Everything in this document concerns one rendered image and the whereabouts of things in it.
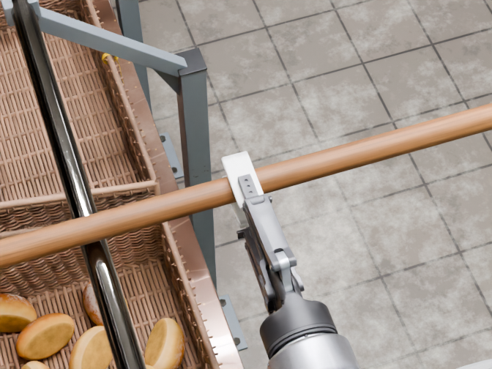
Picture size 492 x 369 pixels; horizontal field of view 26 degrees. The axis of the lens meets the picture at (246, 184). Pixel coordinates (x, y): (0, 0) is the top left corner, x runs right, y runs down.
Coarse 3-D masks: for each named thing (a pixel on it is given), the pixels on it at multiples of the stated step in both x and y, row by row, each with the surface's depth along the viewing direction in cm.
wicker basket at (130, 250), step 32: (160, 224) 173; (64, 256) 172; (128, 256) 178; (160, 256) 182; (0, 288) 174; (32, 288) 177; (64, 288) 179; (128, 288) 179; (160, 288) 179; (192, 288) 164; (192, 320) 170; (0, 352) 173
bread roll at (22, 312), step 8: (0, 296) 172; (8, 296) 172; (16, 296) 173; (0, 304) 170; (8, 304) 170; (16, 304) 171; (24, 304) 172; (0, 312) 170; (8, 312) 170; (16, 312) 170; (24, 312) 171; (32, 312) 172; (0, 320) 171; (8, 320) 171; (16, 320) 171; (24, 320) 171; (32, 320) 172; (0, 328) 172; (8, 328) 173; (16, 328) 173
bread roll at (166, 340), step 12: (156, 324) 172; (168, 324) 170; (156, 336) 170; (168, 336) 168; (180, 336) 169; (156, 348) 168; (168, 348) 167; (180, 348) 168; (156, 360) 166; (168, 360) 166; (180, 360) 169
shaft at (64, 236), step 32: (416, 128) 121; (448, 128) 121; (480, 128) 122; (288, 160) 119; (320, 160) 119; (352, 160) 119; (192, 192) 116; (224, 192) 117; (64, 224) 114; (96, 224) 114; (128, 224) 115; (0, 256) 112; (32, 256) 113
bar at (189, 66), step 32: (32, 0) 137; (128, 0) 212; (32, 32) 133; (64, 32) 144; (96, 32) 147; (128, 32) 219; (32, 64) 131; (160, 64) 156; (192, 64) 159; (192, 96) 163; (64, 128) 125; (192, 128) 170; (64, 160) 123; (192, 160) 178; (64, 192) 122; (192, 224) 196; (96, 256) 116; (96, 288) 114; (128, 320) 113; (128, 352) 110
